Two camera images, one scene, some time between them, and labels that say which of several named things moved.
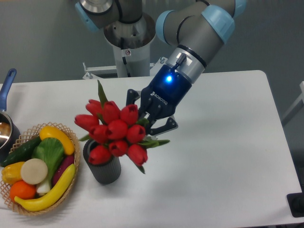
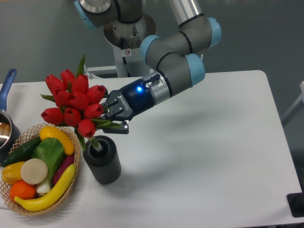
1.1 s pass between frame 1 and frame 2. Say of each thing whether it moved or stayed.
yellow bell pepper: stayed
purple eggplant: stayed
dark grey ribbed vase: stayed
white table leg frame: stayed
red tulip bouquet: moved
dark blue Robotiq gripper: moved
